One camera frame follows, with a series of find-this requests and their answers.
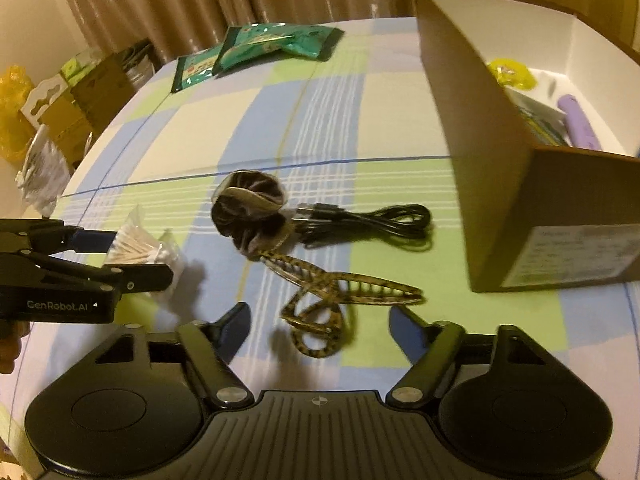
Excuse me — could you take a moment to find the leopard print hair claw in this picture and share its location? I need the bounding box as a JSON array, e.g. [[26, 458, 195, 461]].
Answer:
[[259, 253, 427, 361]]

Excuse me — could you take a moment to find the plaid bed sheet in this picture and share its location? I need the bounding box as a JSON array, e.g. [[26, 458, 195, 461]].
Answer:
[[0, 15, 640, 461]]

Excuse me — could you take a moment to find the black cable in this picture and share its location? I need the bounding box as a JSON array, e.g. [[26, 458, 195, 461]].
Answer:
[[289, 202, 434, 252]]

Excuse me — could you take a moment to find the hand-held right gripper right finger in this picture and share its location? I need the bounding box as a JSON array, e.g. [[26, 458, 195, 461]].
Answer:
[[388, 304, 549, 409]]

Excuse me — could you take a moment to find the brown velvet scrunchie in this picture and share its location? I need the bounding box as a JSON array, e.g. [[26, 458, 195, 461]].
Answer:
[[210, 169, 294, 262]]

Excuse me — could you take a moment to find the purple tube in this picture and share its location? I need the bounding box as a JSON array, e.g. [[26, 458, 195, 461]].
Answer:
[[556, 93, 602, 150]]

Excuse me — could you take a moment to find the cotton swabs pack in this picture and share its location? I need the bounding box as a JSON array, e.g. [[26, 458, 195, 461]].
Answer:
[[104, 206, 189, 302]]

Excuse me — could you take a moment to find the person's left hand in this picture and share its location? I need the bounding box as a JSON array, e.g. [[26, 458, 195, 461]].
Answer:
[[0, 321, 28, 376]]

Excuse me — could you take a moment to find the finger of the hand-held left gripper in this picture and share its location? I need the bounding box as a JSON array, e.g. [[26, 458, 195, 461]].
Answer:
[[22, 251, 174, 295], [0, 216, 122, 257]]

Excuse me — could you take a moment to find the green packet cream picture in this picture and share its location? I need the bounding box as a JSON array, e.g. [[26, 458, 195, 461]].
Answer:
[[170, 46, 227, 94]]

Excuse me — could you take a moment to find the light green printed packet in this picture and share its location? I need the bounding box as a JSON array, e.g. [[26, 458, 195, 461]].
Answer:
[[512, 91, 572, 147]]

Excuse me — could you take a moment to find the yellow packet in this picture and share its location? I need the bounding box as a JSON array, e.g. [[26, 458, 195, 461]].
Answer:
[[486, 57, 539, 92]]

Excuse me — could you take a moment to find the yellow plastic bag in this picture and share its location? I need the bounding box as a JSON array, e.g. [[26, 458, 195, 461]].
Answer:
[[0, 63, 39, 162]]

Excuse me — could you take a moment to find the cardboard box white hang tab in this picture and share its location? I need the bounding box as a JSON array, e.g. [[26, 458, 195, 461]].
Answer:
[[21, 74, 92, 162]]

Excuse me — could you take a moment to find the dark striped item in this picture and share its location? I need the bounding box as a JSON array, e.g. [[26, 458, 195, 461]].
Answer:
[[119, 39, 162, 87]]

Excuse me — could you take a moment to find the plain brown cardboard box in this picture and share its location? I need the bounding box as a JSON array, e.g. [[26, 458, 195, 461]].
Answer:
[[69, 52, 137, 107]]

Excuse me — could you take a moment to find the green and white carton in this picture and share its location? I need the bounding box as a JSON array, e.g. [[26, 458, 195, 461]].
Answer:
[[59, 49, 104, 87]]

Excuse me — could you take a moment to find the dark green snack packet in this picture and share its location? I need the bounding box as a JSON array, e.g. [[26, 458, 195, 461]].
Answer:
[[276, 24, 347, 62], [211, 24, 297, 77]]

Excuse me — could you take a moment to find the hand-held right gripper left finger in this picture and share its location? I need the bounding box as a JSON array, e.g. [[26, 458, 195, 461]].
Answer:
[[94, 301, 253, 409]]

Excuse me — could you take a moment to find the clear plastic bag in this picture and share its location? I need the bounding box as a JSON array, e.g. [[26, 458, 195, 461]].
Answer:
[[14, 129, 72, 212]]

